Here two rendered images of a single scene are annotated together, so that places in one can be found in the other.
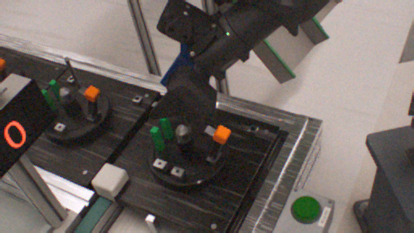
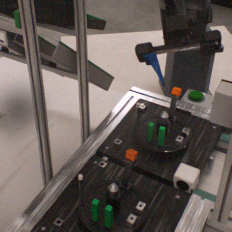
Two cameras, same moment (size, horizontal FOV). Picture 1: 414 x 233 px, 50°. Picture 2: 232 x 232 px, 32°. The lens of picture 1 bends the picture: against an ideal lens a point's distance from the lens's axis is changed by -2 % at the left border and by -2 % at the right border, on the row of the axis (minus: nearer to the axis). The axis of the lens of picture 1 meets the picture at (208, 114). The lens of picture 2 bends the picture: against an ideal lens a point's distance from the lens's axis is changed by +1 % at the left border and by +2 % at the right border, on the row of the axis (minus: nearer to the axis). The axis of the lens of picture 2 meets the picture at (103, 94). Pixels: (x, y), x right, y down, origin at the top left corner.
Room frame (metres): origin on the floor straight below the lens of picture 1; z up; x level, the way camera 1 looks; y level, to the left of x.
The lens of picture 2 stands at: (0.71, 0.77, 1.64)
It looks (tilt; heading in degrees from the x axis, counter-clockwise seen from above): 36 degrees down; 263
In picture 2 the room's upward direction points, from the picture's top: straight up
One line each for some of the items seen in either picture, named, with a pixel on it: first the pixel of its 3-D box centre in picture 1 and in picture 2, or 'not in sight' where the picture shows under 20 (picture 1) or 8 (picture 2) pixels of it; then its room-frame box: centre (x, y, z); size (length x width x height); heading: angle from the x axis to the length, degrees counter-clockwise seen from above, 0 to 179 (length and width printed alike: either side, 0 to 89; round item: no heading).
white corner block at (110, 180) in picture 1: (111, 182); (186, 178); (0.46, 0.18, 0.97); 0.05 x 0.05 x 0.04; 54
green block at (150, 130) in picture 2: (166, 127); (150, 132); (0.52, 0.07, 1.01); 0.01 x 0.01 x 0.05; 54
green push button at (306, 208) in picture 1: (306, 209); (196, 97); (0.34, -0.12, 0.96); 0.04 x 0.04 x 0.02
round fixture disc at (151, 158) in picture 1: (187, 154); (162, 134); (0.48, 0.05, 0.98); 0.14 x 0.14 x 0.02
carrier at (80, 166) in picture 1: (69, 103); (113, 198); (0.63, 0.25, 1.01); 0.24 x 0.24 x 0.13; 54
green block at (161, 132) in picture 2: (158, 139); (161, 135); (0.50, 0.09, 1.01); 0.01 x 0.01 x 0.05; 54
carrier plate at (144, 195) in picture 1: (190, 160); (161, 140); (0.48, 0.05, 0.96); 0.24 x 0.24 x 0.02; 54
